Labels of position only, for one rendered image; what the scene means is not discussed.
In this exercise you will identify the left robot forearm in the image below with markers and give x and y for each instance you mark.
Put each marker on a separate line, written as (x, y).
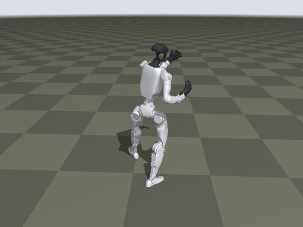
(165, 64)

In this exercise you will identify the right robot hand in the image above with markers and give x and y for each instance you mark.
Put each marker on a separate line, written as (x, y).
(187, 88)

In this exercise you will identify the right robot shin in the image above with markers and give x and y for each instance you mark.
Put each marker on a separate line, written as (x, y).
(156, 160)

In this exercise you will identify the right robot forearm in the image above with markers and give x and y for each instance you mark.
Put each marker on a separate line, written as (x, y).
(176, 99)

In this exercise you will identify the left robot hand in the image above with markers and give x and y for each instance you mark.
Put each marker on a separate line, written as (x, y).
(173, 56)

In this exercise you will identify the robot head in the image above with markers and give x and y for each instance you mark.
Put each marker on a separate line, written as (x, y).
(158, 48)

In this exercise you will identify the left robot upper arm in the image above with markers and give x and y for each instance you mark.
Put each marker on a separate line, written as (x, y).
(141, 65)

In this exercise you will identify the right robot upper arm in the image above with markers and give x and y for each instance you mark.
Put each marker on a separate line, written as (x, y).
(166, 78)

